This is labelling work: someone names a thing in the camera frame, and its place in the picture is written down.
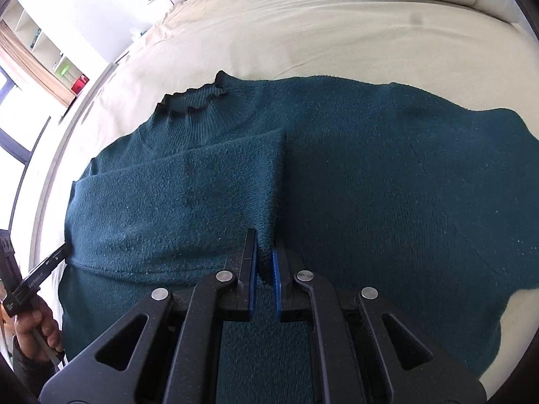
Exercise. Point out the bed with beige sheet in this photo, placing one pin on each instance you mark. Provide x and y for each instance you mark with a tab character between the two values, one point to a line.
294	38

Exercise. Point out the green container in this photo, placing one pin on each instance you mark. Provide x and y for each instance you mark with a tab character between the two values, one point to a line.
64	67

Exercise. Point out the person's left hand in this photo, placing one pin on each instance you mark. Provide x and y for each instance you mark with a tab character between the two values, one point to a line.
40	324

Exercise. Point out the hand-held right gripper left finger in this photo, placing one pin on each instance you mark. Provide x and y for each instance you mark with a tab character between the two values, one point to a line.
252	271

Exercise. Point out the white cubby shelf unit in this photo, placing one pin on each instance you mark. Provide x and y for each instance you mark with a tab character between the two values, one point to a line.
46	42

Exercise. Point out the window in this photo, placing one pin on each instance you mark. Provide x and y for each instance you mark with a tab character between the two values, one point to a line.
17	126

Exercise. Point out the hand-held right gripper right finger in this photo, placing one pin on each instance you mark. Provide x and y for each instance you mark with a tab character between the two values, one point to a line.
276	278

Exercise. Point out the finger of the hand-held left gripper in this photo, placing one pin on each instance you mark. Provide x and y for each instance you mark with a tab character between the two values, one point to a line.
48	261

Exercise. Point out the tan curtain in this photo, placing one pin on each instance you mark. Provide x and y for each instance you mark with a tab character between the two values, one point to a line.
25	57

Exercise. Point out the dark teal towel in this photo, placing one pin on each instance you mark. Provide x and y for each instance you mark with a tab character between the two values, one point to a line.
358	168

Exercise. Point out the red container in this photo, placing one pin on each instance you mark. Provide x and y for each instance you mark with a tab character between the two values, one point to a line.
78	84

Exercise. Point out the person's left forearm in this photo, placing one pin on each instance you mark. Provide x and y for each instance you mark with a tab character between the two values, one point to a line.
29	364

